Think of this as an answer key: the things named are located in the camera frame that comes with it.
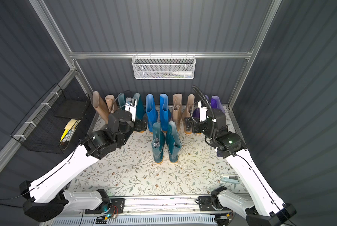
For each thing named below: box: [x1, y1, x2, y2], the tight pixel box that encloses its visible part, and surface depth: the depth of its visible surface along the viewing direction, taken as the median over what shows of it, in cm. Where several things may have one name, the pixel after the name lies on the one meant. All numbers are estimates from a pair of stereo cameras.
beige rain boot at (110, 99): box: [104, 94, 115, 114], surface depth 92 cm
